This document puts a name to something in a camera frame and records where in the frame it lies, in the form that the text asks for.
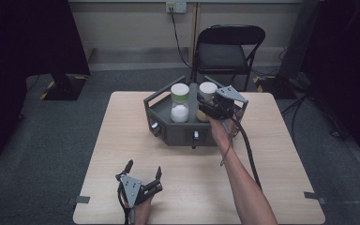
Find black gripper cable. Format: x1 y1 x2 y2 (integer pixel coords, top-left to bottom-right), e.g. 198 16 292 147
117 187 133 225
230 112 263 190

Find black folding chair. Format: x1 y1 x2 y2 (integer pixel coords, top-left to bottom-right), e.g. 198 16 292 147
190 24 267 93

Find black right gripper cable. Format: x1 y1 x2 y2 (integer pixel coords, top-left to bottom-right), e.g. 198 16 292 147
230 112 263 190

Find person's left hand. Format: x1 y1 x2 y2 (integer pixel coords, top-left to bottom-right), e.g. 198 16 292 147
132 196 154 225

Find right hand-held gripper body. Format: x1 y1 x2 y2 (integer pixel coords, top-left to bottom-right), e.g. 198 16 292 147
211 84 249 122

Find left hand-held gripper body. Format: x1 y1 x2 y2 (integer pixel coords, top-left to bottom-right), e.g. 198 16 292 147
115 173 164 209

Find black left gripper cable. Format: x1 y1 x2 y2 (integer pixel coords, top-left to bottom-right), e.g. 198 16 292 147
117 187 133 225

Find person's right hand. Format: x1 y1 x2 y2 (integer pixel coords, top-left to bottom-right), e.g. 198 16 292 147
207 114 237 155

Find black curtain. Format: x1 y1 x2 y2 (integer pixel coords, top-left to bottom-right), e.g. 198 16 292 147
0 0 92 171
301 0 360 173

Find grey table clamp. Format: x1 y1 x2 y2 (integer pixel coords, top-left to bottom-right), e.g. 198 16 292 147
67 195 91 206
303 190 328 206

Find green-band jar of white powder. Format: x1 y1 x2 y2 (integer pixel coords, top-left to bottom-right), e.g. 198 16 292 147
169 82 191 124

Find clear jar of yellow powder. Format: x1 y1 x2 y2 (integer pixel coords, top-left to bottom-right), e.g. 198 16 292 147
195 81 219 123

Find black stand base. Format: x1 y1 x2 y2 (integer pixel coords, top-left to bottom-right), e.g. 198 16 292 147
39 72 89 102
252 74 298 100

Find black power cable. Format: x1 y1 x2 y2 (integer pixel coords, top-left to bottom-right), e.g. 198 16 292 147
168 7 193 69

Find black floor cables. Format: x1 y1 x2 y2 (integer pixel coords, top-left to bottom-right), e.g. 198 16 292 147
276 46 350 142

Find dark grey corner rack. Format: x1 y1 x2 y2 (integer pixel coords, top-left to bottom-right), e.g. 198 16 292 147
142 74 249 150

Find white wall socket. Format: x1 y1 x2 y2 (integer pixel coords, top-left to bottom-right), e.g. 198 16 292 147
165 1 188 14

